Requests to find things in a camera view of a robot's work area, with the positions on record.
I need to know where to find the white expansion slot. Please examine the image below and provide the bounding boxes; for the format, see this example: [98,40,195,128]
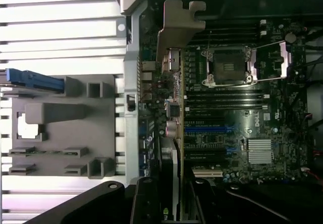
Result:
[192,169,224,178]

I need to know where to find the long blue expansion slot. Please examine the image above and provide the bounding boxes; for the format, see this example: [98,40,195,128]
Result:
[185,127,235,136]

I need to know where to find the silver finned heat sink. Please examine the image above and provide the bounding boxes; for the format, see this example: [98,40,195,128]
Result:
[247,138,276,164]

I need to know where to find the grey plastic parts rack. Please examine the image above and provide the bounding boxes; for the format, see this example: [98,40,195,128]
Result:
[0,74,117,180]

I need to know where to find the green motherboard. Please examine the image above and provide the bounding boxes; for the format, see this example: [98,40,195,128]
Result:
[140,14,311,184]

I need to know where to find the green RAM stick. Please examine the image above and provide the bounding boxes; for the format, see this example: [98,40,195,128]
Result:
[11,148,78,156]

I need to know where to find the open black PC case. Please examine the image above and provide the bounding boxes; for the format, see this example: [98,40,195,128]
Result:
[113,0,323,184]

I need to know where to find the CPU socket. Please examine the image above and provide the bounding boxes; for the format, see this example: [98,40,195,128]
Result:
[201,45,253,86]

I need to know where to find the silver CPU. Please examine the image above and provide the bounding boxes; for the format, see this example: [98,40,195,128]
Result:
[17,112,39,139]

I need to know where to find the metal socket cover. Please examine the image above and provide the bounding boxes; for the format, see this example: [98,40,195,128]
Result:
[249,40,294,80]

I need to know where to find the hard disk in blue carrier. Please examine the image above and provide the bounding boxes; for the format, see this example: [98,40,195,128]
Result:
[0,68,64,94]

